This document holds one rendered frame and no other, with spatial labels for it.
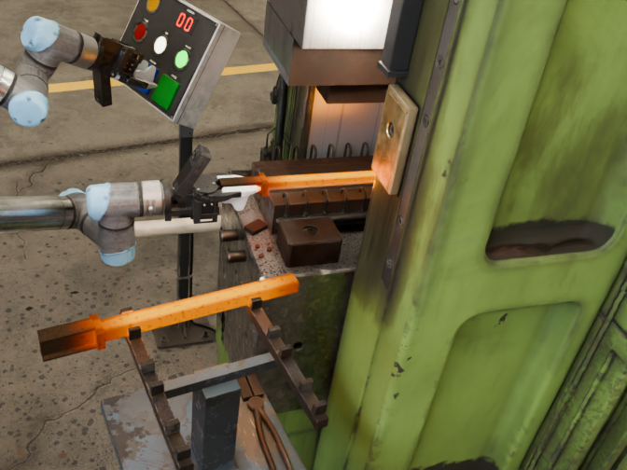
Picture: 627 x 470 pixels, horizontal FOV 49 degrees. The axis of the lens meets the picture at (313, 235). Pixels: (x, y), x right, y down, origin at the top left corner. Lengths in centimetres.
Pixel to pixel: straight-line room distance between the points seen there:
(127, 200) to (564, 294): 88
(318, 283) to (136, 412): 45
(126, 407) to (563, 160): 90
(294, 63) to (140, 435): 74
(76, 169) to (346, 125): 194
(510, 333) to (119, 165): 239
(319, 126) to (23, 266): 155
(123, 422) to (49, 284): 151
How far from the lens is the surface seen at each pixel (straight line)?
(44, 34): 164
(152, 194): 149
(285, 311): 150
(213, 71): 186
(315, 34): 127
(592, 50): 118
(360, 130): 179
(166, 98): 188
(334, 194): 156
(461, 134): 105
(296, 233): 144
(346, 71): 139
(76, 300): 274
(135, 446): 134
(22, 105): 155
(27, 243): 303
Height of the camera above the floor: 184
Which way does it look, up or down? 37 degrees down
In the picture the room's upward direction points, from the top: 9 degrees clockwise
